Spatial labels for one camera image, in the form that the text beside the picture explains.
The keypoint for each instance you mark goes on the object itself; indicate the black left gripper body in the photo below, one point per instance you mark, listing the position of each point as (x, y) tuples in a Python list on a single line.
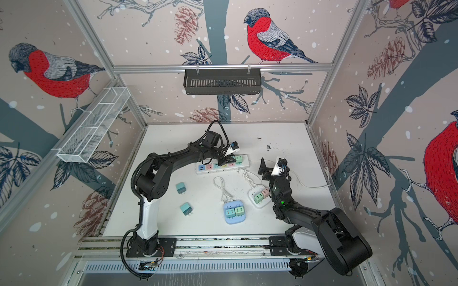
[(215, 153)]

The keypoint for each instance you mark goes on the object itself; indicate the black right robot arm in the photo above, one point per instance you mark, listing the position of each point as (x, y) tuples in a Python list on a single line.
[(342, 243)]

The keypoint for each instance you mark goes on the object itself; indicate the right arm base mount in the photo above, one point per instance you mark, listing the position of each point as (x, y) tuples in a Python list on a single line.
[(282, 246)]

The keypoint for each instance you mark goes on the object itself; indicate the black hanging wire basket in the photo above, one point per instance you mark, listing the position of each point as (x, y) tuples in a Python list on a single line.
[(222, 82)]

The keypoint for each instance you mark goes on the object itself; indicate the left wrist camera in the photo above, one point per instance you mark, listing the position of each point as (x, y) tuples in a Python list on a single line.
[(232, 148)]

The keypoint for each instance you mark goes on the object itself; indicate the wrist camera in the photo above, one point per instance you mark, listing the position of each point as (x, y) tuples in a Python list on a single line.
[(232, 148), (279, 170)]

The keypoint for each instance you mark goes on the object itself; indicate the pink plug adapter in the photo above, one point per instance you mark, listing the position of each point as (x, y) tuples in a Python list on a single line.
[(265, 193)]

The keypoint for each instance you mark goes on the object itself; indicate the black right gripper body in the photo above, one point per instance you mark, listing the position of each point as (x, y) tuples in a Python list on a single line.
[(274, 182)]

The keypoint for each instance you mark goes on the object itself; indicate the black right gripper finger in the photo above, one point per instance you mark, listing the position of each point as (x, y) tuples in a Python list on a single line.
[(282, 164), (264, 171)]

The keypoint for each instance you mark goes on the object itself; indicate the blue square socket hub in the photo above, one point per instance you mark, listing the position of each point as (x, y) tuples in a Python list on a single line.
[(236, 219)]

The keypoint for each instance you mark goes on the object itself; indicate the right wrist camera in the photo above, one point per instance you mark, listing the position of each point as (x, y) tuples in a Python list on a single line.
[(279, 170)]

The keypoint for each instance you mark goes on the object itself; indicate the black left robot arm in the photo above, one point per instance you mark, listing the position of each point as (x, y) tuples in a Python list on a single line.
[(150, 181)]

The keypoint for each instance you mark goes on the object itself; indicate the white square socket hub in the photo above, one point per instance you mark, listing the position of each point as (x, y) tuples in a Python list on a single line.
[(258, 189)]

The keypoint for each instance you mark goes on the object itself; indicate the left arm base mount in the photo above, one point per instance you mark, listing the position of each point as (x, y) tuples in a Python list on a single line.
[(154, 247)]

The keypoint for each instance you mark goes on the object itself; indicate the white wire mesh shelf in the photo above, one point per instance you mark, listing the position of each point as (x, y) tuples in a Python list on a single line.
[(84, 141)]

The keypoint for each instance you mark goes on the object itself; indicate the white multicolour power strip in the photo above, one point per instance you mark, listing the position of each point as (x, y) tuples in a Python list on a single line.
[(213, 167)]

